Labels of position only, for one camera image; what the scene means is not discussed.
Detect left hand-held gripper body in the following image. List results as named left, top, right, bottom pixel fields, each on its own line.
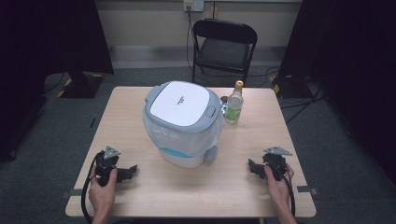
left=94, top=145, right=122, bottom=188

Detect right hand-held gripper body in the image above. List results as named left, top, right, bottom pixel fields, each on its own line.
left=262, top=146, right=294, bottom=182

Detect clear bottle with yellow cap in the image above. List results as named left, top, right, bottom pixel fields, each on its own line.
left=223, top=79, right=245, bottom=125

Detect white and grey trash can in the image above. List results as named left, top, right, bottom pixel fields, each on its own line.
left=142, top=80, right=226, bottom=169

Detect person's right hand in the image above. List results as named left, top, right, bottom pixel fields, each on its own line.
left=263, top=163, right=295, bottom=210

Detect person's left hand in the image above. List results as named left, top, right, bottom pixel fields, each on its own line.
left=88, top=167, right=119, bottom=217

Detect grey tape patch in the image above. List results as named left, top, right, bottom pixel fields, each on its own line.
left=296, top=185, right=319, bottom=196
left=60, top=188, right=84, bottom=200

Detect clear plastic trash bag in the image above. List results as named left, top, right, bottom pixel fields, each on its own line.
left=142, top=106, right=226, bottom=159

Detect black stand base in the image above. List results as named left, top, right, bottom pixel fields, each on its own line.
left=58, top=70, right=106, bottom=100

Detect black folding chair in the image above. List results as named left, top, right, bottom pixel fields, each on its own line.
left=191, top=18, right=259, bottom=87

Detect black curtain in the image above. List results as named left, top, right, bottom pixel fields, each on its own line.
left=277, top=0, right=396, bottom=185
left=0, top=0, right=115, bottom=163

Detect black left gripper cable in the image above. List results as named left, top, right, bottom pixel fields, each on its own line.
left=80, top=153, right=105, bottom=224

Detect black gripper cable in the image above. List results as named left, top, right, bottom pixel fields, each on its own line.
left=80, top=153, right=105, bottom=224
left=274, top=166, right=297, bottom=217

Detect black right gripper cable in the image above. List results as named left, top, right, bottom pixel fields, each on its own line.
left=274, top=166, right=297, bottom=217

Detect black floor cables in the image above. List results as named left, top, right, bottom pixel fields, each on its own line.
left=248, top=65, right=327, bottom=124

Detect black cable from outlet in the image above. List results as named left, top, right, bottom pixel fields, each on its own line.
left=185, top=5, right=200, bottom=80

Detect white wall outlet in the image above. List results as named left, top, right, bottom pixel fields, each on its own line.
left=182, top=0, right=205, bottom=13

